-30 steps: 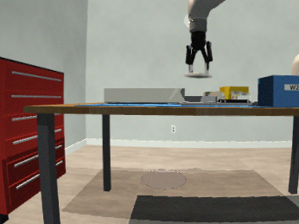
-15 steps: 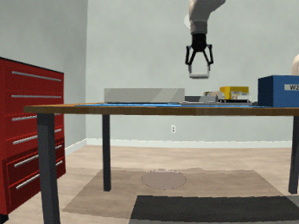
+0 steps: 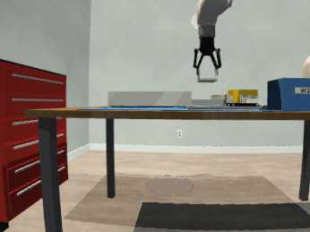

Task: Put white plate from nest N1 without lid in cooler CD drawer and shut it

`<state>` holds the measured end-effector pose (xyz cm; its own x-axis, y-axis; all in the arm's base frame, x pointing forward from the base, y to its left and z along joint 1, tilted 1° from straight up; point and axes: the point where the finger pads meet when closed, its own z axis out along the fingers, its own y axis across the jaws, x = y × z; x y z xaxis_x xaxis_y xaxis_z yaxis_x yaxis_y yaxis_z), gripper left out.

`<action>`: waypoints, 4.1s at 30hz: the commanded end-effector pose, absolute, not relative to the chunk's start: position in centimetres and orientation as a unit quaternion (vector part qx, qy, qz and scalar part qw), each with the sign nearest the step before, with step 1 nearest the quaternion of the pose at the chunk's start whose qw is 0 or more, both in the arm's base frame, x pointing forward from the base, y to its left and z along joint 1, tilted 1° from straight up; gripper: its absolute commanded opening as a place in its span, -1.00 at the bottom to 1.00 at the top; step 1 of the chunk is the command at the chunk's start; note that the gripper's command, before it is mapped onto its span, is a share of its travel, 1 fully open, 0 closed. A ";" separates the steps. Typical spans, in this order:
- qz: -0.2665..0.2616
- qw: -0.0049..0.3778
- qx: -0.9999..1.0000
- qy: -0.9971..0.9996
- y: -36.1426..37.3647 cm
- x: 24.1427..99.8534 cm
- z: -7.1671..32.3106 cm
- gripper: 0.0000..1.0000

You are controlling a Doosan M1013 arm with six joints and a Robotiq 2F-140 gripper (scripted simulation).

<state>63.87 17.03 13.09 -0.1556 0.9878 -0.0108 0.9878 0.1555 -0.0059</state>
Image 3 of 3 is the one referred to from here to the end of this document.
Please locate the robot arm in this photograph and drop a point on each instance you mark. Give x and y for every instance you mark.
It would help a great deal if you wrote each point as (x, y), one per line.
(207, 18)

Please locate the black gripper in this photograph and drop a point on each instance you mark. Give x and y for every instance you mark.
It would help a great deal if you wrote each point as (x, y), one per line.
(207, 48)

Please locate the blue open-top bin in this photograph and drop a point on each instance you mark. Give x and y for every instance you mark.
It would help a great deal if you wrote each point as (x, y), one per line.
(288, 94)

